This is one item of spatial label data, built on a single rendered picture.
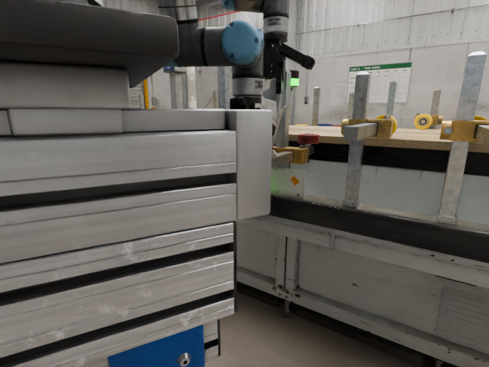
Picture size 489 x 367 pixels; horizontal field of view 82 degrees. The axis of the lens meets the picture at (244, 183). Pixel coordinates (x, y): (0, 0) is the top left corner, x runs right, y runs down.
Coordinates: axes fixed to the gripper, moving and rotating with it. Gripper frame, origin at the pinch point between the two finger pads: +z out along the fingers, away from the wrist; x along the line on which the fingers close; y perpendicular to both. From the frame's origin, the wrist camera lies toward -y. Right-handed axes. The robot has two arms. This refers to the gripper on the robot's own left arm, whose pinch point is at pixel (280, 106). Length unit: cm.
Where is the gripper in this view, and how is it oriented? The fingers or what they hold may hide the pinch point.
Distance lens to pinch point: 92.2
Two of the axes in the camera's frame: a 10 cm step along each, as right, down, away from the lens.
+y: -9.7, -0.6, 2.2
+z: 0.0, 9.7, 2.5
